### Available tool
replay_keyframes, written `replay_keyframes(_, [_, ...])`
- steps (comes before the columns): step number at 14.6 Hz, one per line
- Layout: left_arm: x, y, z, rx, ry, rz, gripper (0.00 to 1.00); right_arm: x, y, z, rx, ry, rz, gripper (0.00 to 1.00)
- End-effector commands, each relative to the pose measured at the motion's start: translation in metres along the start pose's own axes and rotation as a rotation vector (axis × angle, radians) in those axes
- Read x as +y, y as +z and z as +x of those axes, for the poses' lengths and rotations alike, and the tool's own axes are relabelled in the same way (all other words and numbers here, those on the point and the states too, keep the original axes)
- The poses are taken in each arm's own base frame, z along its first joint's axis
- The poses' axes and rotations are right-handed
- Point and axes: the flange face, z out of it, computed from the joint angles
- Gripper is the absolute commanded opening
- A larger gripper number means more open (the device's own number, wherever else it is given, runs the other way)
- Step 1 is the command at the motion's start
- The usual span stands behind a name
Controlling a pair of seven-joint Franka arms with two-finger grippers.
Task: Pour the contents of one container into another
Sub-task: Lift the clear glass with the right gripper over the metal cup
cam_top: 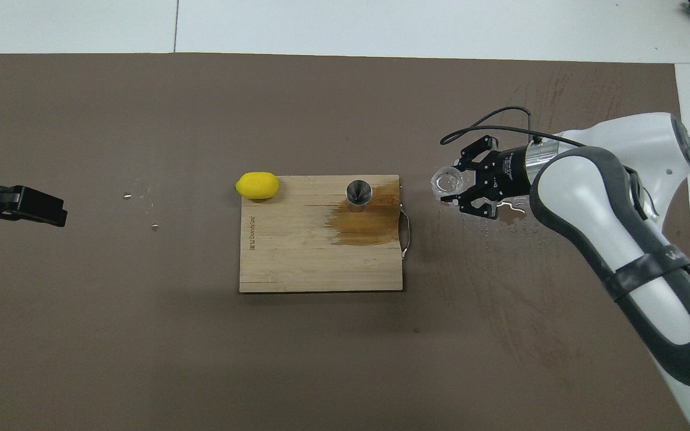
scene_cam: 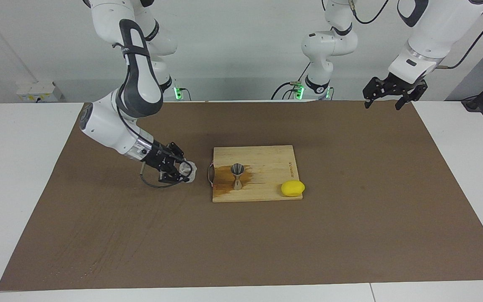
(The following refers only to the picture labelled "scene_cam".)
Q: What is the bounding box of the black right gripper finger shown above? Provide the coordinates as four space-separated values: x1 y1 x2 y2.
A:
168 143 185 166
160 170 187 185

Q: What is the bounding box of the steel double jigger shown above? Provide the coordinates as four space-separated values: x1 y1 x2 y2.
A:
230 164 245 191

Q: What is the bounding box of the bamboo cutting board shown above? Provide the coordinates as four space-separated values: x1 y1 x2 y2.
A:
208 145 304 203

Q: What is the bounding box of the brown table mat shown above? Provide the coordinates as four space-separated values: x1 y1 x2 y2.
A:
0 101 483 291

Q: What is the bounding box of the yellow lemon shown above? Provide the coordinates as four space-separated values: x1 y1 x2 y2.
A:
281 180 306 197

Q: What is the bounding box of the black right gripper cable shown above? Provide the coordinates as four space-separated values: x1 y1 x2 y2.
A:
116 75 194 188

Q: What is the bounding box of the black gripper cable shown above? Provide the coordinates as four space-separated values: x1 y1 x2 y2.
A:
116 75 194 188
344 0 483 70

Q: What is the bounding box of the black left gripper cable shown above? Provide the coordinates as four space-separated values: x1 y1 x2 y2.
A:
344 0 483 70

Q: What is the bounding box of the black base power cable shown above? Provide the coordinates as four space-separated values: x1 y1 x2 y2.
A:
271 62 311 100

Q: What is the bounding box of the white wall socket box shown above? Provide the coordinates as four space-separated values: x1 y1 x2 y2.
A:
16 82 62 102

